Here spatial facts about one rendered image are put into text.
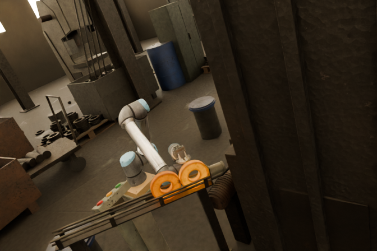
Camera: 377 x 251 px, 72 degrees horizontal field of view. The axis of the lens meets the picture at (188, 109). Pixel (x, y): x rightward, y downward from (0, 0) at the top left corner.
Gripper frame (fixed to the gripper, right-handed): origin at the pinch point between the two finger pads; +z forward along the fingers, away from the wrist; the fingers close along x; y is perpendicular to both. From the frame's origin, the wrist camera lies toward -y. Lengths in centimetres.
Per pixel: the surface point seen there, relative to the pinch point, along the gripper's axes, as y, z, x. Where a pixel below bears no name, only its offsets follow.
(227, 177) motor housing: -19.4, -1.1, 18.7
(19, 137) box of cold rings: 69, -310, -191
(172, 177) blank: 0.0, 13.7, -10.8
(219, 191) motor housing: -21.8, 5.4, 9.9
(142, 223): -25.8, -15.2, -37.1
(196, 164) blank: 0.4, 13.8, 3.0
